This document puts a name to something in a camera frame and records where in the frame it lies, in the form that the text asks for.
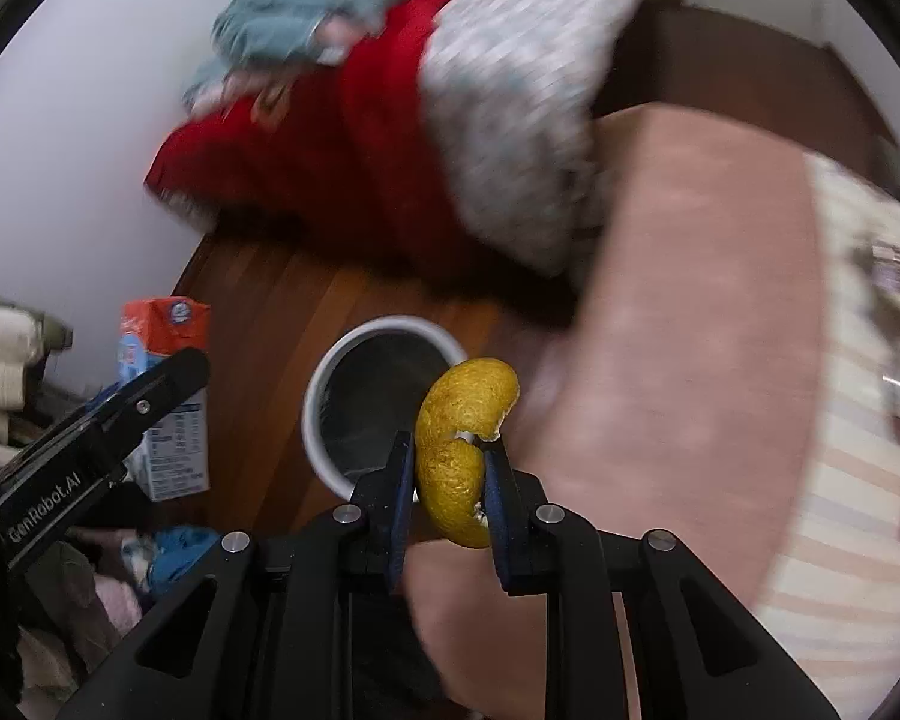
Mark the red blanket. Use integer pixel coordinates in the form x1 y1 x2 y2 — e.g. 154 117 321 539
144 0 580 293

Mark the striped bed sheet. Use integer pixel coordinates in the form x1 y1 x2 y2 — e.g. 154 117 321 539
750 151 900 720

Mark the grey checkered blanket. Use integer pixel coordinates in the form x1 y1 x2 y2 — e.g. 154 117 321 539
420 0 655 280

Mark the pink cloth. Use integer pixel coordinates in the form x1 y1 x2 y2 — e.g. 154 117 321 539
15 525 148 698

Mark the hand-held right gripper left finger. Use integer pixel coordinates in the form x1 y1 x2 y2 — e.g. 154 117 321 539
58 430 419 720

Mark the cream plush cloth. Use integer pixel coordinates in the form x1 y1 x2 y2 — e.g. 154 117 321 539
0 303 55 436

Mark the light blue cloth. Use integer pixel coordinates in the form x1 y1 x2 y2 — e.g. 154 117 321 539
181 0 466 115

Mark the dark wooden bed frame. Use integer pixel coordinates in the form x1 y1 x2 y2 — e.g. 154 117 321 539
592 0 900 166

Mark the white round trash bin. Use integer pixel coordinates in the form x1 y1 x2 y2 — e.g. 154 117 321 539
301 316 472 502

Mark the blue crumpled cloth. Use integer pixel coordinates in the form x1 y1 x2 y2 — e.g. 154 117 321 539
123 525 221 601

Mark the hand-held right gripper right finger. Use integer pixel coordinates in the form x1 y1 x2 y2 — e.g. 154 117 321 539
481 438 842 720

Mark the orange and white milk carton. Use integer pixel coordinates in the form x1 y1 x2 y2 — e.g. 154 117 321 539
117 297 212 503

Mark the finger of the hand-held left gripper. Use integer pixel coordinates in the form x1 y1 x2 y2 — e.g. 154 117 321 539
0 346 211 487

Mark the yellow fruit peel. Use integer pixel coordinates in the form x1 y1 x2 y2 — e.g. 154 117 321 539
414 358 520 550

